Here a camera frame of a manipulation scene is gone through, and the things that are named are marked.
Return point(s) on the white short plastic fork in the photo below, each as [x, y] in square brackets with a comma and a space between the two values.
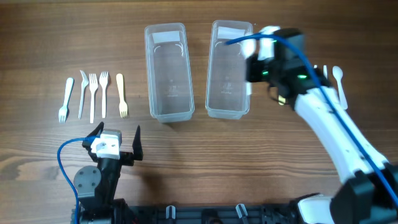
[63, 111]

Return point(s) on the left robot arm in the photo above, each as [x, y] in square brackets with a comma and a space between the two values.
[96, 185]

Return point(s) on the clear right plastic container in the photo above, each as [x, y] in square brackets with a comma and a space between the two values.
[227, 92]

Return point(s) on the cream yellow plastic fork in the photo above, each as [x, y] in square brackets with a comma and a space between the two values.
[123, 107]

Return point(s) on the white short plastic spoon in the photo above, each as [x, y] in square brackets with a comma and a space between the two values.
[338, 75]

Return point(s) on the white plastic knife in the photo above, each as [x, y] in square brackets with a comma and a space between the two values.
[84, 84]

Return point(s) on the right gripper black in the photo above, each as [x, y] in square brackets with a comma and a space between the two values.
[252, 63]

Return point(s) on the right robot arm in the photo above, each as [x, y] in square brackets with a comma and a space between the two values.
[368, 192]

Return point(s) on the clear plastic container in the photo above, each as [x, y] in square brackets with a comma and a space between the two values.
[168, 73]
[227, 92]

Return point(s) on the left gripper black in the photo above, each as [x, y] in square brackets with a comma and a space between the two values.
[129, 157]

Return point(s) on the clear left plastic container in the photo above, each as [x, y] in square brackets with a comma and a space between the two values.
[168, 73]

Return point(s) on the white slim plastic spoon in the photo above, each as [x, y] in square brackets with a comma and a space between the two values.
[325, 71]

